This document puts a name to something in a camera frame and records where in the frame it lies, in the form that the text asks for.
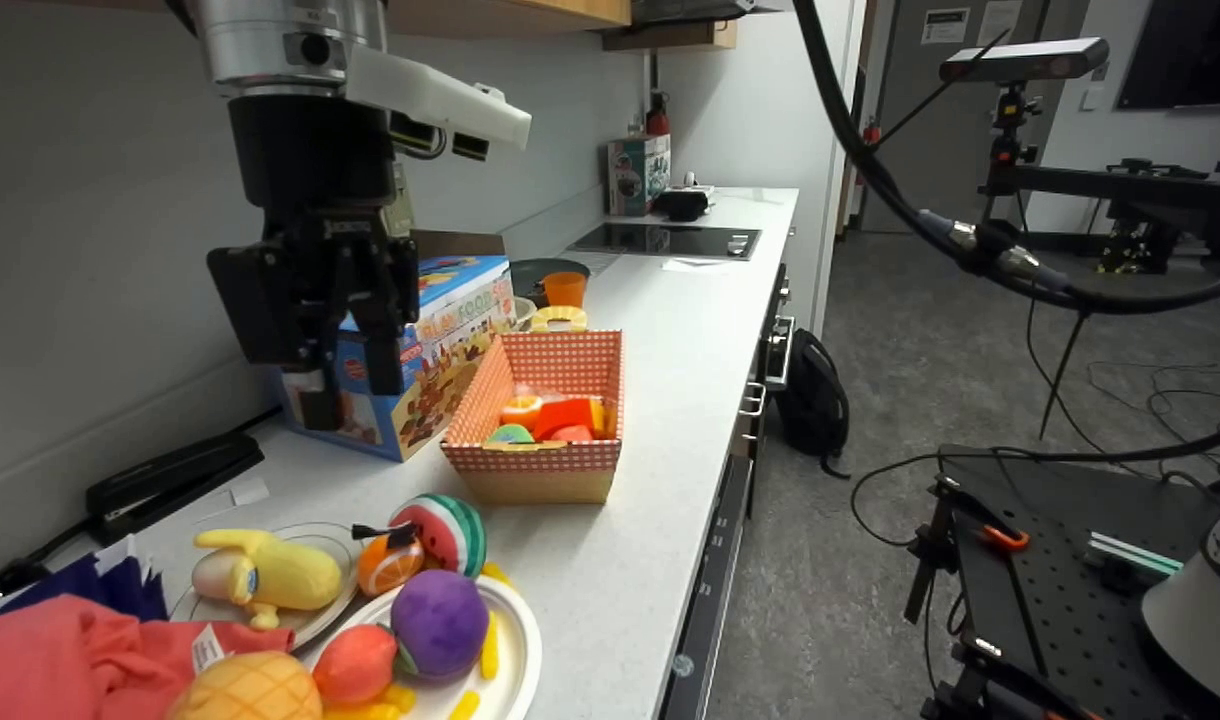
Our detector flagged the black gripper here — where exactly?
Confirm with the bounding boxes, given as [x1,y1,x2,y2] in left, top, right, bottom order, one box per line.
[204,90,425,433]

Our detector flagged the red strawberry plushie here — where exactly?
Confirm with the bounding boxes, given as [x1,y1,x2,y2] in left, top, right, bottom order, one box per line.
[308,621,403,710]

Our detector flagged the watermelon slice plushie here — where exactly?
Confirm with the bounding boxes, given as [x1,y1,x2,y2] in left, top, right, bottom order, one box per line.
[386,492,488,578]

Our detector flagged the orange slice plushie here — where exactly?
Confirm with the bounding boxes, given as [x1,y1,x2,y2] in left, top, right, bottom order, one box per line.
[348,520,433,600]

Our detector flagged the red checkered cardboard box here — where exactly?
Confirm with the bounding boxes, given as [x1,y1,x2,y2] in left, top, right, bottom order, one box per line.
[438,327,627,508]

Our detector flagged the yellow banana plushie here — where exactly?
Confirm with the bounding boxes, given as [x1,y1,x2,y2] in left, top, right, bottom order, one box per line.
[189,524,348,630]

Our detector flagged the purple round plushie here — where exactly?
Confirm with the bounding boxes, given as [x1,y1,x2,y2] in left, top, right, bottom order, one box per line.
[387,569,494,685]

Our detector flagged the orange pineapple plushie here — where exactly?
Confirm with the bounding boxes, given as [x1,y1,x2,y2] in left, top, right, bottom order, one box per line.
[166,646,329,720]

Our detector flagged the blue toy food carton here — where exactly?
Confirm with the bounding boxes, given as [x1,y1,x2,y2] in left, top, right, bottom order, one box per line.
[276,229,519,464]

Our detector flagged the orange citrus slice toy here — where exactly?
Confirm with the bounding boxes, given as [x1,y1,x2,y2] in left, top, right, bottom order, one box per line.
[495,381,547,421]

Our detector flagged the green plush toy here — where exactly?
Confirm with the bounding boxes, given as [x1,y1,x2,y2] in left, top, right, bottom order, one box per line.
[485,421,541,453]

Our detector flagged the dark grey pan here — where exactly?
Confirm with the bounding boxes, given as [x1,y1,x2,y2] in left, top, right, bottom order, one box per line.
[507,254,595,308]

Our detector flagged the beige shallow bowl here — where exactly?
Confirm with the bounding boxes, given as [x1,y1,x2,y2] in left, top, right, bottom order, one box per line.
[518,298,595,335]

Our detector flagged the black stapler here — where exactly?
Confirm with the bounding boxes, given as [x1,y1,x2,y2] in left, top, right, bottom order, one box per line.
[80,429,267,548]

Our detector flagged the red orange plush toy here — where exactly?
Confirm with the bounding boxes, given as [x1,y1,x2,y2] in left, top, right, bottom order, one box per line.
[526,392,615,449]

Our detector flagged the orange plastic cup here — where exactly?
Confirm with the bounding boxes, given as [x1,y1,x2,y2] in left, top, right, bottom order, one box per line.
[541,268,593,312]

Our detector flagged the small grey plate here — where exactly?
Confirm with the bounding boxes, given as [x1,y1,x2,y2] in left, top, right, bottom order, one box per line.
[166,520,365,651]

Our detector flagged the small grey appliance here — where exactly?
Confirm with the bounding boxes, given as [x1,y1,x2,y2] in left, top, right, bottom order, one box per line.
[601,137,651,215]

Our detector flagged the black cooktop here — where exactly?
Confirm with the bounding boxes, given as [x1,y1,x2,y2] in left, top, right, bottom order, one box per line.
[563,219,766,264]

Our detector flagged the blue purple cloth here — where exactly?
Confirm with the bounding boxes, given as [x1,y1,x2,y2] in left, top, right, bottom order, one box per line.
[0,552,172,623]

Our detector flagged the white round plate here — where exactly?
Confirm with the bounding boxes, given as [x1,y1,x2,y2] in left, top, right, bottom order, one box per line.
[300,572,545,720]

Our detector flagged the small black pot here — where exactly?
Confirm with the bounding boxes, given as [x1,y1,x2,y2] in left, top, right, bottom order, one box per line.
[651,183,714,223]

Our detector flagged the black bottle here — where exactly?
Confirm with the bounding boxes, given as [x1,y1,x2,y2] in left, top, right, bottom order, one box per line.
[639,88,680,205]

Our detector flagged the red pink cloth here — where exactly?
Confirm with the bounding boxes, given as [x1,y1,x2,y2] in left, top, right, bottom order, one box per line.
[0,590,300,720]

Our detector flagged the black backpack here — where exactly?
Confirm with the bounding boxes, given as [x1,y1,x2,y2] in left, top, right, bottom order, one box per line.
[775,325,857,464]

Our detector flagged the grey door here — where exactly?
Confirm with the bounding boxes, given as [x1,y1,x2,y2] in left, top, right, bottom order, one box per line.
[857,0,1105,235]

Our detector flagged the black perforated table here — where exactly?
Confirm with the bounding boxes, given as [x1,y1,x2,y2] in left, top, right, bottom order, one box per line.
[906,443,1220,720]

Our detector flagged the white cone shade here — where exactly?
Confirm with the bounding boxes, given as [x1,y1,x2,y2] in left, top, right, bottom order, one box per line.
[1139,552,1220,715]

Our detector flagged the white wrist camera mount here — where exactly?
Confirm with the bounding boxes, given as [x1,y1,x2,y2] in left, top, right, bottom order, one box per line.
[346,44,537,167]

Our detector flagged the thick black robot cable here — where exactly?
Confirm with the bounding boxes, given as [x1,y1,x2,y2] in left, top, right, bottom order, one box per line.
[790,0,1220,315]

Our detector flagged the red handled clamp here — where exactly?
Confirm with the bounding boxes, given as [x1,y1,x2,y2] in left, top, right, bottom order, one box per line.
[973,517,1035,557]

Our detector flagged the black camera boom stand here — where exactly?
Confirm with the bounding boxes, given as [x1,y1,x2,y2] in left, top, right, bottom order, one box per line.
[981,77,1220,264]

